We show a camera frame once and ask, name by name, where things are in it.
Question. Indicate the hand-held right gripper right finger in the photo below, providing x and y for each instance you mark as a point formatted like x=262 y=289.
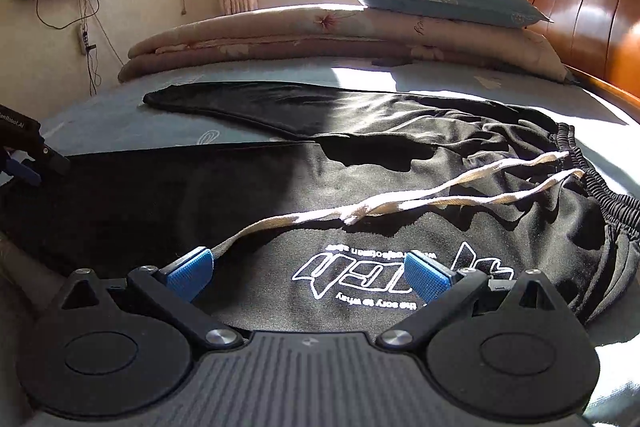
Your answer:
x=425 y=274

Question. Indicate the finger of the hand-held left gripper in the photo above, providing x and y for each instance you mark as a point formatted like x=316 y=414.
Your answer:
x=25 y=169

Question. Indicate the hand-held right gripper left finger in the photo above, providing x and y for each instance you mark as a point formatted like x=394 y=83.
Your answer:
x=192 y=272

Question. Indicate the bed with blue floral sheet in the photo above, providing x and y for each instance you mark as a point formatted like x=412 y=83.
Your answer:
x=100 y=117

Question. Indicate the folded pink floral quilt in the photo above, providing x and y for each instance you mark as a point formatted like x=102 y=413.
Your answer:
x=300 y=32

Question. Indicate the wooden headboard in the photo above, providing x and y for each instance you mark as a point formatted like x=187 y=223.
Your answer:
x=590 y=7

